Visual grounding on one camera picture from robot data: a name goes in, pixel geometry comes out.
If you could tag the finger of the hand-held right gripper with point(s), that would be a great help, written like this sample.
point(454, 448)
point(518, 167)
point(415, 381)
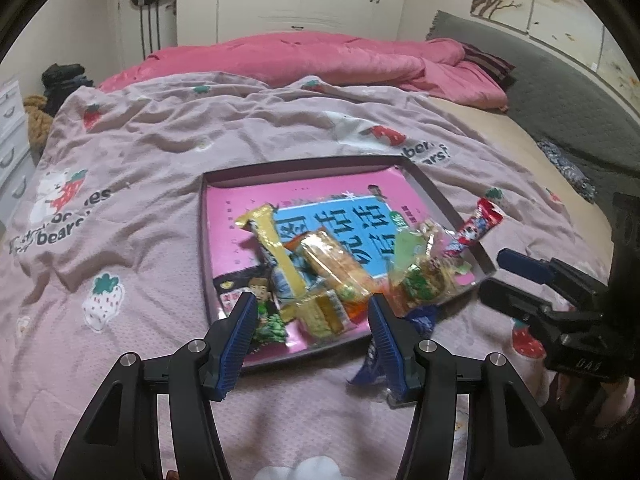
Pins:
point(515, 302)
point(522, 264)

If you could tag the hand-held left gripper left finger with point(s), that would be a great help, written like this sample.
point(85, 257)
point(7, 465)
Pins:
point(240, 340)

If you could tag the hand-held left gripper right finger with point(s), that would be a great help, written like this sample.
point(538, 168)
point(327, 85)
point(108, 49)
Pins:
point(390, 350)

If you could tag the blue snack packet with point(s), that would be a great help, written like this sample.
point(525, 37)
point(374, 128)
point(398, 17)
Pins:
point(425, 320)

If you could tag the black green pea packet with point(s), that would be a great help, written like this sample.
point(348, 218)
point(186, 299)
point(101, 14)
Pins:
point(260, 295)

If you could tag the red candy stick packet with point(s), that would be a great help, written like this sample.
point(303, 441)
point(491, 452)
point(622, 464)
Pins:
point(475, 230)

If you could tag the clear green printed cake packet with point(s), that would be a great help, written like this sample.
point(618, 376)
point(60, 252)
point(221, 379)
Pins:
point(420, 290)

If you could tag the small clear candy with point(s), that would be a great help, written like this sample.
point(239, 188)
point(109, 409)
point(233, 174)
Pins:
point(455, 270)

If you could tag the round cake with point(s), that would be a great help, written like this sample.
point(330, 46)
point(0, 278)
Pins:
point(322, 317)

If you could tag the orange cracker packet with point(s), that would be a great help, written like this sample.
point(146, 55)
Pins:
point(335, 265)

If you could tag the yellow wafer bar packet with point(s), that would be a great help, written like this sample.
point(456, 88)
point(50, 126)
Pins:
point(275, 245)

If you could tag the light green cake packet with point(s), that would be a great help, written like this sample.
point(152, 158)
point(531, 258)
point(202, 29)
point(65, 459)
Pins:
point(412, 250)

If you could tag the dark purple shallow box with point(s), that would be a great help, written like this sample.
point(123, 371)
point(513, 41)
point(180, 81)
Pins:
point(300, 175)

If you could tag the person's right hand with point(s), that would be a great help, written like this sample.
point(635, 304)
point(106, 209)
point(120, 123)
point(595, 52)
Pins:
point(590, 397)

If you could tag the blue patterned cloth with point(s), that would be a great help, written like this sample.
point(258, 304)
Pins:
point(570, 170)

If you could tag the beige bed sheet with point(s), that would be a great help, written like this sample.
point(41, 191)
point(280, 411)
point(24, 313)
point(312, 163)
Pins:
point(510, 145)

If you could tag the grey padded headboard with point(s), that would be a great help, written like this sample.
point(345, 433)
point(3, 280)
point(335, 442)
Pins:
point(550, 90)

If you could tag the pink strawberry printed blanket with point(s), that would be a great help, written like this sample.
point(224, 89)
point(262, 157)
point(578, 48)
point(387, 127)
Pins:
point(125, 185)

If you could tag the dark striped pillow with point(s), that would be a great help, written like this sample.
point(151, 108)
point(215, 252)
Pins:
point(492, 65)

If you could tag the pink quilt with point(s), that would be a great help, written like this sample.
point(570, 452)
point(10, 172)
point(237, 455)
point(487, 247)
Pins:
point(300, 60)

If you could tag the brown plush toy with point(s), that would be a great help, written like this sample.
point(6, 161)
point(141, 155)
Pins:
point(37, 125)

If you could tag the white drawer cabinet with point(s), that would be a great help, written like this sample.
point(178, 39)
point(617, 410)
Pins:
point(12, 150)

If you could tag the dark clothes pile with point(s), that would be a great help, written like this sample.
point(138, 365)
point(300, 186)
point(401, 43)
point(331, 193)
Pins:
point(65, 85)

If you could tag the white wardrobe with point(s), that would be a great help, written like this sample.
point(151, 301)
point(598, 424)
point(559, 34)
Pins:
point(300, 5)

